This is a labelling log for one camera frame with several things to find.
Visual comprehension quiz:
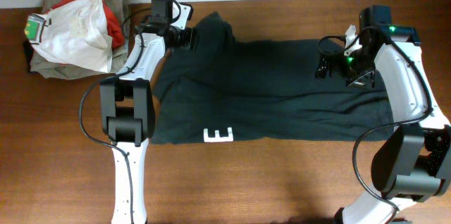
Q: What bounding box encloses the dark green t-shirt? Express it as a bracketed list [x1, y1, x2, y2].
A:
[152, 13, 393, 144]

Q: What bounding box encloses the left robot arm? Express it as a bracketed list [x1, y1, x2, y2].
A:
[99, 0, 197, 223]

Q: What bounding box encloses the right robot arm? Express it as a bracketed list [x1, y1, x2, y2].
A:
[315, 5, 450, 224]

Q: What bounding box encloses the olive grey folded garment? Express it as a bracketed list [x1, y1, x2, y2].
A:
[30, 0, 130, 80]

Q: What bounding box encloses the white t-shirt with print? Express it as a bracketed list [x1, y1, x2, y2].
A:
[24, 0, 113, 73]

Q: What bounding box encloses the red garment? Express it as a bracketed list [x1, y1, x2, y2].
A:
[42, 0, 130, 50]

